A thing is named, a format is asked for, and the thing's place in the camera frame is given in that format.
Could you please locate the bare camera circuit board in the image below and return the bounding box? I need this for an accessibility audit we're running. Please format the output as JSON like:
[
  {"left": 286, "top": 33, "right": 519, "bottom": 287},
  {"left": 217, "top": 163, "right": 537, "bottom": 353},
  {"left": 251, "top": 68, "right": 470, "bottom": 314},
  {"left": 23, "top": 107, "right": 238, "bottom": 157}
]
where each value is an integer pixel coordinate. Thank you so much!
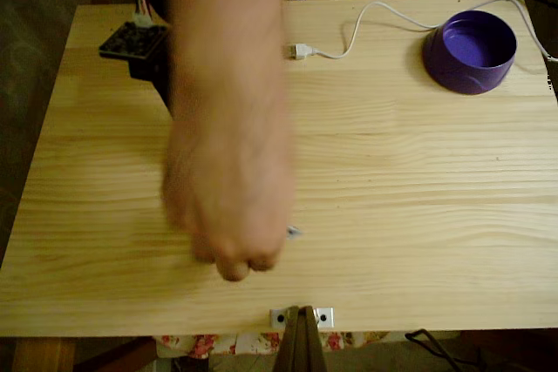
[{"left": 99, "top": 21, "right": 169, "bottom": 62}]

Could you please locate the brown wooden post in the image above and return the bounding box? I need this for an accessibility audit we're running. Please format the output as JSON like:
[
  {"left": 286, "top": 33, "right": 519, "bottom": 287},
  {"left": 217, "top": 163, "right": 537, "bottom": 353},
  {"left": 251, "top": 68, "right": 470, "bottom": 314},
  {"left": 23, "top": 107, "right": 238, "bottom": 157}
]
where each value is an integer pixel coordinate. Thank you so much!
[{"left": 274, "top": 305, "right": 328, "bottom": 372}]

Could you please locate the white USB cable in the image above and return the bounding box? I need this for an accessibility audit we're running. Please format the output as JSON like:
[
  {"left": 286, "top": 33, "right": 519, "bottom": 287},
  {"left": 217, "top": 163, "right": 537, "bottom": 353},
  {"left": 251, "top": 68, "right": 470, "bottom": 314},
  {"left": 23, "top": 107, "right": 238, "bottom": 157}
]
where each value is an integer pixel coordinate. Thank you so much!
[{"left": 289, "top": 0, "right": 558, "bottom": 63}]

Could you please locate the light wooden table leg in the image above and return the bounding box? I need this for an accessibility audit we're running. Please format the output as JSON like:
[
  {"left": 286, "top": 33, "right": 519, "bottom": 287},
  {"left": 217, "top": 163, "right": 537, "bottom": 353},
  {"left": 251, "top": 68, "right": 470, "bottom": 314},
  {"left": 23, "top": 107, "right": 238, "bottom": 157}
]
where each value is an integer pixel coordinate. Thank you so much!
[{"left": 11, "top": 336, "right": 76, "bottom": 372}]

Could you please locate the person's hand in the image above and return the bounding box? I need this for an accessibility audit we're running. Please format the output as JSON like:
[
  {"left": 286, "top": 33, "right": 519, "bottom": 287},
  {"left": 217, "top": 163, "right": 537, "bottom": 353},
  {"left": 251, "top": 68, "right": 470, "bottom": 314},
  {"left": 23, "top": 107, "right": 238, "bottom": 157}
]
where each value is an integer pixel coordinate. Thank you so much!
[{"left": 160, "top": 127, "right": 298, "bottom": 283}]

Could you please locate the floral cloth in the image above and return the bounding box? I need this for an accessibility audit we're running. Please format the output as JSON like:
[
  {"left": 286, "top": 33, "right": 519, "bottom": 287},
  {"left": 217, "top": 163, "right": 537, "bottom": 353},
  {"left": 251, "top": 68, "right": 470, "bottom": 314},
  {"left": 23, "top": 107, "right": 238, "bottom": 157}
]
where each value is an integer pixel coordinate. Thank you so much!
[{"left": 154, "top": 331, "right": 389, "bottom": 360}]

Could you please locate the purple bowl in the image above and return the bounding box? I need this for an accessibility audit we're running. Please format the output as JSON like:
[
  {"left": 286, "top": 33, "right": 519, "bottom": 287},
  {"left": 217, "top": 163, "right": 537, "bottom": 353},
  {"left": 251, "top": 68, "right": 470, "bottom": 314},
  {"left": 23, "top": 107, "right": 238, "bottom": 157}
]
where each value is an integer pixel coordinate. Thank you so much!
[{"left": 421, "top": 10, "right": 518, "bottom": 96}]

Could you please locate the thin looped black cable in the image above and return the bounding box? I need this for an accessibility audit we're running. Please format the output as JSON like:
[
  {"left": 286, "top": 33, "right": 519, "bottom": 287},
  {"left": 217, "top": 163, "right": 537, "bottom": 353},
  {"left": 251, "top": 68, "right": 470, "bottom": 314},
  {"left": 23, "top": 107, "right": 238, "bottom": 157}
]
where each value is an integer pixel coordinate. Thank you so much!
[{"left": 404, "top": 328, "right": 485, "bottom": 372}]

